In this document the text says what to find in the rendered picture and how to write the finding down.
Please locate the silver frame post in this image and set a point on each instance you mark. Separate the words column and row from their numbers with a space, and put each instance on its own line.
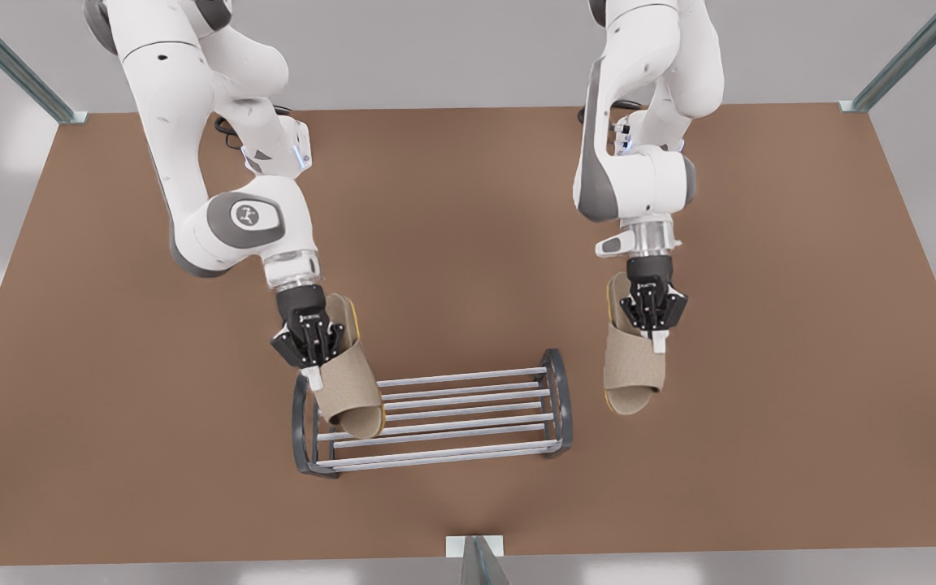
column 9, row 58
column 480, row 561
column 907, row 55

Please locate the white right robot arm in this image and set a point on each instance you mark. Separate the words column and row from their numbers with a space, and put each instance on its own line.
column 184, row 122

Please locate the grey metal shoe rack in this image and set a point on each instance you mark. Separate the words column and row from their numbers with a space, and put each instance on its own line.
column 435, row 418

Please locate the beige slipper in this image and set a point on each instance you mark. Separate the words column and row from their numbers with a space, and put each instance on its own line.
column 354, row 382
column 630, row 366

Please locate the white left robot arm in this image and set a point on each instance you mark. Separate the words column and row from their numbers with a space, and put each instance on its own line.
column 639, row 179

